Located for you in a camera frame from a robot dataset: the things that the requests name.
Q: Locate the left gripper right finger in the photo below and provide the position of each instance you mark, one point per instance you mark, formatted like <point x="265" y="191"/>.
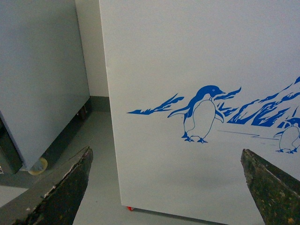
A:
<point x="275" y="193"/>

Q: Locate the grey metal cabinet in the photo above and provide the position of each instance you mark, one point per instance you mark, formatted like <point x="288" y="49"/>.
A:
<point x="43" y="81"/>

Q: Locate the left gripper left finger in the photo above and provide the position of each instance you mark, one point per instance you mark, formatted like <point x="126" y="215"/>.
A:
<point x="54" y="199"/>

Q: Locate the white chest freezer blue rim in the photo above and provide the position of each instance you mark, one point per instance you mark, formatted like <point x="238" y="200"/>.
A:
<point x="191" y="84"/>

